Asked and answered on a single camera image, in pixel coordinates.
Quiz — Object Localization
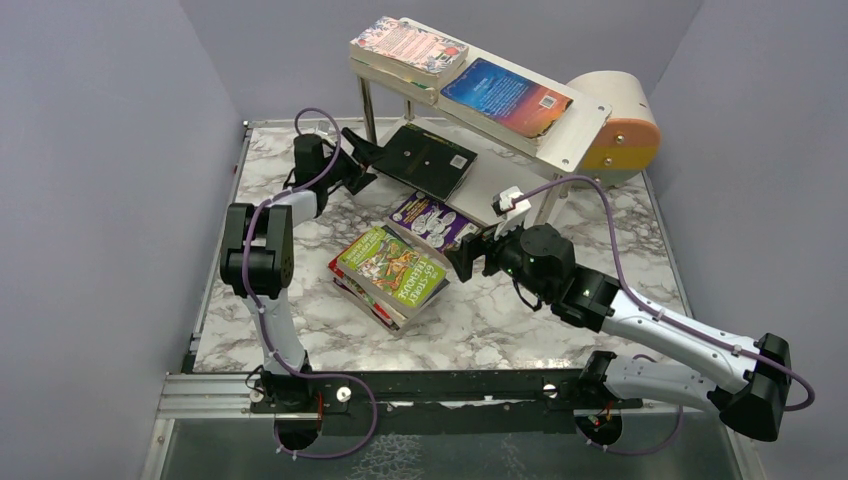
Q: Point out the white two-tier shelf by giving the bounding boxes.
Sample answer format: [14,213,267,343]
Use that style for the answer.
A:
[354,18,611,223]

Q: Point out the dark green forest book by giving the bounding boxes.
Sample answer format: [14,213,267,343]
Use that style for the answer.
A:
[373,123,478,203]

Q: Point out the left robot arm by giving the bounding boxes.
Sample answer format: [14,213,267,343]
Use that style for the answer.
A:
[219,128,384,413]

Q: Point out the blue orange sunset book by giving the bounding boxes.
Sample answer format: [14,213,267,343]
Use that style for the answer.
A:
[439,58,573,155]

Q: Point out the round wooden drawer box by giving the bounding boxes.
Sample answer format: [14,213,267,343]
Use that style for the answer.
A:
[567,70,662,188]

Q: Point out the green 104-storey treehouse book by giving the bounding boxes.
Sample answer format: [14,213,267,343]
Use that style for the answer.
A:
[349,58,439,106]

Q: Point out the purple cable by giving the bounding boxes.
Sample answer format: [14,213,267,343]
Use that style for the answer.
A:
[239,107,382,462]
[503,174,816,458]

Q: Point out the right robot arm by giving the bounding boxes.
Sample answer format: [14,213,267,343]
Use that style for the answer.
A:
[445,224,791,442]

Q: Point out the purple cartoon book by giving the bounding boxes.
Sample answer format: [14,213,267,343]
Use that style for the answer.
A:
[386,191,480,267]

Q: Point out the green 65-storey treehouse book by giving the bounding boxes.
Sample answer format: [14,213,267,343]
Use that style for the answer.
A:
[336,226,449,318]

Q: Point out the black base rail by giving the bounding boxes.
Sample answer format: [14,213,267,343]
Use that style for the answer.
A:
[178,367,645,439]

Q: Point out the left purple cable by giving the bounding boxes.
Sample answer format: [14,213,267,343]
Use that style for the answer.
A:
[239,107,382,462]

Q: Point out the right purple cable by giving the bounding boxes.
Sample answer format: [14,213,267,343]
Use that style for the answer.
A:
[503,174,816,458]

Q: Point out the red bottom books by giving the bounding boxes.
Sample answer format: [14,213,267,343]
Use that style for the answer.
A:
[327,256,409,334]

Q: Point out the pink floral book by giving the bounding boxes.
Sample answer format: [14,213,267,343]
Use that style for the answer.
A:
[349,16,470,89]

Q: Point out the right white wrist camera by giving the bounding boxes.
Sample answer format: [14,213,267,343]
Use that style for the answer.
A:
[492,186,531,240]

